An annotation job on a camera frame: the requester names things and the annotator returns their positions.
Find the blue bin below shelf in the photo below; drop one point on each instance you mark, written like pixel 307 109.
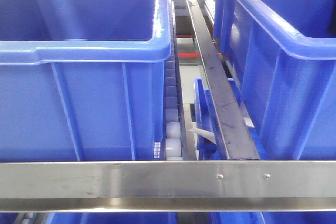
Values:
pixel 209 141

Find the white roller track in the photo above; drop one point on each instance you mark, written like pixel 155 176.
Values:
pixel 172 91

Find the large blue bin left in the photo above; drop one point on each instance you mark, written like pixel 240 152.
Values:
pixel 82 80

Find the large blue bin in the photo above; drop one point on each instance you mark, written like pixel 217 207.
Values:
pixel 282 54
pixel 82 80

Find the large blue bin right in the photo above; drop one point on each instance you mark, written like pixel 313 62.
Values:
pixel 282 54

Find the dark steel divider rail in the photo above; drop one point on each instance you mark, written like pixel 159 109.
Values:
pixel 234 142

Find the steel front shelf rail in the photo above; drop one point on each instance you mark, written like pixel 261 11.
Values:
pixel 168 186

